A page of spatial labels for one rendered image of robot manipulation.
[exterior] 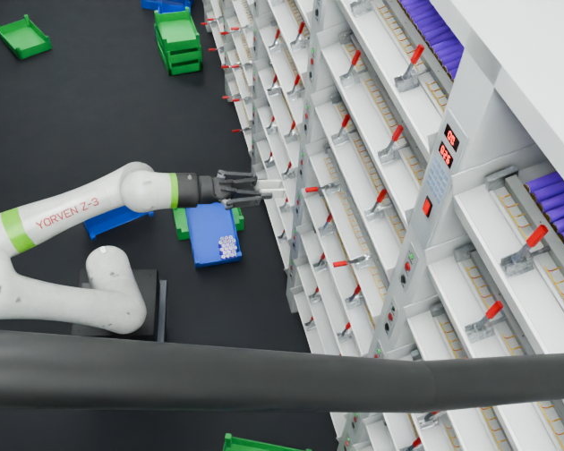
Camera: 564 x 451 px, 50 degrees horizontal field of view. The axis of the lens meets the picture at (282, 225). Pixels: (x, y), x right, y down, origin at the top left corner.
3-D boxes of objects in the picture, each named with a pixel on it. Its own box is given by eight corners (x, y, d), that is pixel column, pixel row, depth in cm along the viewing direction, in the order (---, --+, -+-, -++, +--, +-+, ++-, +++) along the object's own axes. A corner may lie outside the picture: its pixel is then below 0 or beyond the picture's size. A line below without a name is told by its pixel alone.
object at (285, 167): (296, 222, 223) (286, 199, 212) (260, 115, 260) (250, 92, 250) (348, 201, 221) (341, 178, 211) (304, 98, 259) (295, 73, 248)
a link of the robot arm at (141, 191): (122, 218, 152) (121, 174, 149) (118, 206, 163) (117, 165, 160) (178, 216, 156) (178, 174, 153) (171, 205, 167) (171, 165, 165)
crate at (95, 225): (85, 229, 276) (92, 241, 272) (76, 199, 261) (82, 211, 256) (147, 204, 287) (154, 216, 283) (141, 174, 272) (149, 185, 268)
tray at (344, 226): (379, 334, 151) (372, 317, 144) (311, 165, 189) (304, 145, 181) (456, 305, 150) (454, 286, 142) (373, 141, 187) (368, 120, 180)
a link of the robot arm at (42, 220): (36, 251, 159) (16, 213, 155) (38, 238, 170) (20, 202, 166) (166, 196, 166) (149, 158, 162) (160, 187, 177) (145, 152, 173)
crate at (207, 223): (240, 260, 269) (242, 255, 261) (194, 268, 265) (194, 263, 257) (228, 198, 277) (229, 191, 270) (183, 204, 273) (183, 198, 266)
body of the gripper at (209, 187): (192, 189, 167) (226, 188, 170) (198, 211, 161) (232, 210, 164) (196, 168, 161) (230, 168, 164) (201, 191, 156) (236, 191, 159)
